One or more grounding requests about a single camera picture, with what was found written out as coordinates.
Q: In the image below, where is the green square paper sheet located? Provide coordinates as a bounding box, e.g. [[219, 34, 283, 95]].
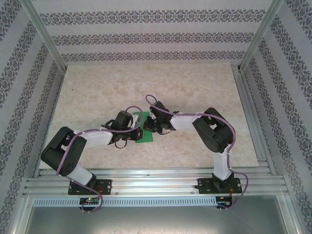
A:
[[133, 111, 155, 144]]

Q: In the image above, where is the grey metal sheet panel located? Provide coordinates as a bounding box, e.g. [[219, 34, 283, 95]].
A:
[[24, 206, 293, 234]]

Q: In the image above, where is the left small circuit board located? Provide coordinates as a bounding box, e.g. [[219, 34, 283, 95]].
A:
[[79, 197, 100, 205]]

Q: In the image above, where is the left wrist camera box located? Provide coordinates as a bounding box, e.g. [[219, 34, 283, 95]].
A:
[[131, 114, 141, 129]]

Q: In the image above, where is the aluminium mounting rail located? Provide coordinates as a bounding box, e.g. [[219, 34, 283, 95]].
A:
[[23, 168, 290, 196]]

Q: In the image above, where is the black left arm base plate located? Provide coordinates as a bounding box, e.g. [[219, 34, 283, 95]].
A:
[[67, 179, 113, 195]]

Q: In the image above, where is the slotted grey cable duct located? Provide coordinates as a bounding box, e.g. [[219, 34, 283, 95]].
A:
[[33, 196, 219, 207]]

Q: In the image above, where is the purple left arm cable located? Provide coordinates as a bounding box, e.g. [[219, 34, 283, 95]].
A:
[[56, 105, 144, 213]]

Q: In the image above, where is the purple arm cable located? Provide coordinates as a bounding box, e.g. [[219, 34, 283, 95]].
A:
[[56, 105, 144, 213], [145, 94, 250, 211]]

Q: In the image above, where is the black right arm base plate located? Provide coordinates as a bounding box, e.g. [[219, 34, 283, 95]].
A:
[[197, 177, 242, 195]]

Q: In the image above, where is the aluminium side rail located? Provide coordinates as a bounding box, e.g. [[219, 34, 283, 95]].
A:
[[231, 64, 277, 175]]

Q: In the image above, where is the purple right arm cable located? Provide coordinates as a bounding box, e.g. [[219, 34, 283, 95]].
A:
[[145, 94, 250, 211]]

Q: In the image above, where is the aluminium frame post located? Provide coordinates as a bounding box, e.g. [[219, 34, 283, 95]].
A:
[[20, 0, 68, 72], [238, 0, 286, 73]]

